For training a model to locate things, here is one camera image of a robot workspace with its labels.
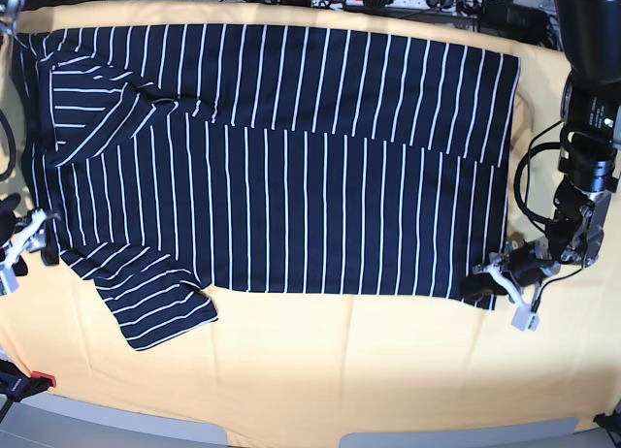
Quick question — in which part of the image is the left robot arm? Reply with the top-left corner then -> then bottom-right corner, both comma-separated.
460,0 -> 620,311

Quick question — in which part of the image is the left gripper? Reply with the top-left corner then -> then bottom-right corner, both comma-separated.
459,241 -> 561,303

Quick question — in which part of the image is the navy white striped T-shirt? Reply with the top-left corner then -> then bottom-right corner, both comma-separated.
13,23 -> 520,351

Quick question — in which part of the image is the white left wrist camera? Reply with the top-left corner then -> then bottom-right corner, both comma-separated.
511,307 -> 539,332

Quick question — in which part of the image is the red black clamp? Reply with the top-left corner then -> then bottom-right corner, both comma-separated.
0,360 -> 56,402

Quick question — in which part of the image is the black clamp right corner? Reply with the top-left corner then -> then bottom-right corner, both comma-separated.
593,411 -> 621,447

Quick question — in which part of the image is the black power adapter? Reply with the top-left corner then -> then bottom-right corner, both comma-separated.
479,0 -> 547,33

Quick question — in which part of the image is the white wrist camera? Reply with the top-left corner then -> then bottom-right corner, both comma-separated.
0,267 -> 18,296
511,307 -> 539,332

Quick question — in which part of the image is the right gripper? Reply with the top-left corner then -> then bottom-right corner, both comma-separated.
1,193 -> 59,276

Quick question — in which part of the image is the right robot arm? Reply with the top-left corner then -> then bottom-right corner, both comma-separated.
1,0 -> 59,294

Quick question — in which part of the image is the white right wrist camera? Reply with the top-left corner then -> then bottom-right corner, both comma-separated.
0,267 -> 18,296

